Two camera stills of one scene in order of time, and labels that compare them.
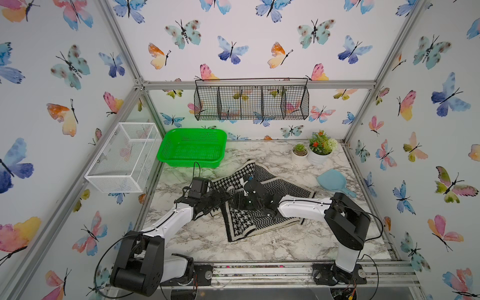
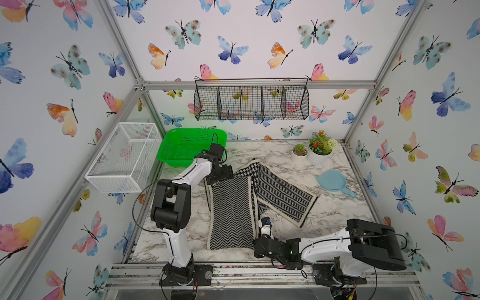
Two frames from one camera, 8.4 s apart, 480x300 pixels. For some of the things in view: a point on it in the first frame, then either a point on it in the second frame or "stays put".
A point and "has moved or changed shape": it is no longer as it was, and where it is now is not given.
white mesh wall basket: x=128 y=158 stays put
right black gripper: x=236 y=202 → x=255 y=242
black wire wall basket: x=251 y=99 stays put
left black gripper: x=218 y=200 → x=227 y=174
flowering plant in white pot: x=320 y=149 stays put
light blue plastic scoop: x=335 y=180 stays put
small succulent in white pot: x=299 y=153 stays put
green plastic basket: x=200 y=147 stays put
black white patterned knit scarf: x=240 y=223 has moved or changed shape
